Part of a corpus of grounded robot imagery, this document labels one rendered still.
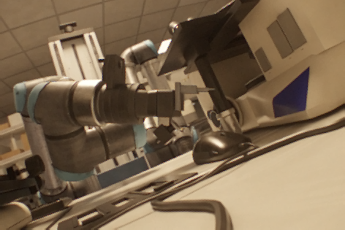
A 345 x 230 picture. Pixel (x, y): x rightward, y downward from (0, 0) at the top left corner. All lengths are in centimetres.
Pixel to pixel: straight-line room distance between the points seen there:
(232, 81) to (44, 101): 41
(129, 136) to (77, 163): 13
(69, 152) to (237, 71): 42
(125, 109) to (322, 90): 30
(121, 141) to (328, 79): 44
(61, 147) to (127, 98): 19
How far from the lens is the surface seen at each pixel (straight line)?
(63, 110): 49
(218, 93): 43
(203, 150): 35
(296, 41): 34
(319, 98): 30
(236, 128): 43
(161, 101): 42
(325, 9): 34
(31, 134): 117
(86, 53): 189
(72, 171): 57
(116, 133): 58
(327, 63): 32
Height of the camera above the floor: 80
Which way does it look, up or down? 9 degrees up
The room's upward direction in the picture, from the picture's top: 24 degrees counter-clockwise
